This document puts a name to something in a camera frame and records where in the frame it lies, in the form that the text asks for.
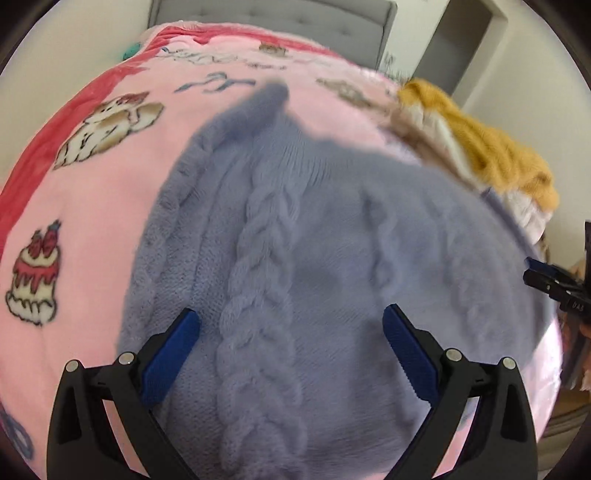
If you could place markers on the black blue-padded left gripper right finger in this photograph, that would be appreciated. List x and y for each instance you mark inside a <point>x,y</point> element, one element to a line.
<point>479,425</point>

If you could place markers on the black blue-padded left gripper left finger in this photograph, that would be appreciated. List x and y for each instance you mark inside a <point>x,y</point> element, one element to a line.
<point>81,443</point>

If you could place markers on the lavender cable-knit sweater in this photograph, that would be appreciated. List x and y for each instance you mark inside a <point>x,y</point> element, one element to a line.
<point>290,248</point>

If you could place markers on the white cream garment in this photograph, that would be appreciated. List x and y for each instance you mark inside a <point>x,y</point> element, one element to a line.
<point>428,134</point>

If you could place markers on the mustard yellow knit garment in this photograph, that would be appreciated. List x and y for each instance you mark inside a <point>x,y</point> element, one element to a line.
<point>496,158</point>

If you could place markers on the pink cartoon-print blanket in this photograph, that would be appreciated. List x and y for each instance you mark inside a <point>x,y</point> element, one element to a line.
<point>77,202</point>

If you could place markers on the grey tufted headboard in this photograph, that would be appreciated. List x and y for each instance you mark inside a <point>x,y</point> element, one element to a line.
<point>356,30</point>

